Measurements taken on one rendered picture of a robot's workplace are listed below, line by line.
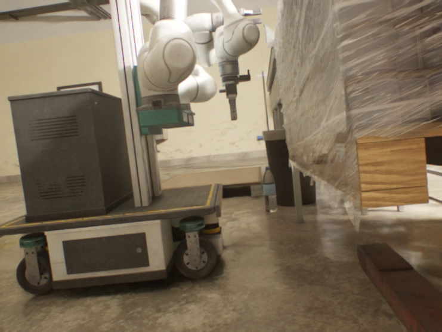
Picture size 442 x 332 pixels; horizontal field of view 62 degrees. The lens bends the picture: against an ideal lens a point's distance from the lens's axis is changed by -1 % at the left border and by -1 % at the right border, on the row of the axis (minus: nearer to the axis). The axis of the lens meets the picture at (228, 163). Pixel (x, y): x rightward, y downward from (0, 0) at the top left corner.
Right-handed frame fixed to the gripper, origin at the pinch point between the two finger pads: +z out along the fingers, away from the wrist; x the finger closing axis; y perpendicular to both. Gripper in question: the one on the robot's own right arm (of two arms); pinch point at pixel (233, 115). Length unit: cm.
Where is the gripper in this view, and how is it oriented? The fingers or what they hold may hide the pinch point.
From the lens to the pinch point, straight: 163.1
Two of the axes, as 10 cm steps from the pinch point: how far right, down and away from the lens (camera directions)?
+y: -9.9, 1.1, 0.0
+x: 0.0, 0.8, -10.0
